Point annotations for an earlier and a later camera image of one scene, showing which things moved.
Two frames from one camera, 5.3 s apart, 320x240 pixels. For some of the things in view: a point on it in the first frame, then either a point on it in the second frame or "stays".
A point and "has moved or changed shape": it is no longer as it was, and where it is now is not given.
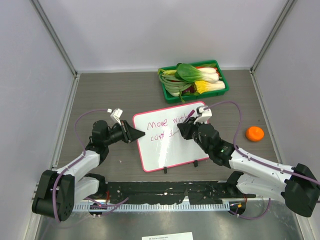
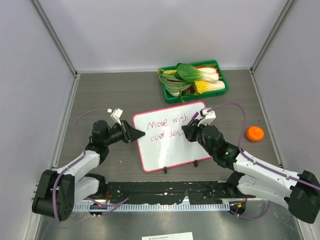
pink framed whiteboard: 163,146 stays
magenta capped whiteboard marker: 189,116 has moved or changed shape
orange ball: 254,133 stays
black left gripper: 129,133 stays
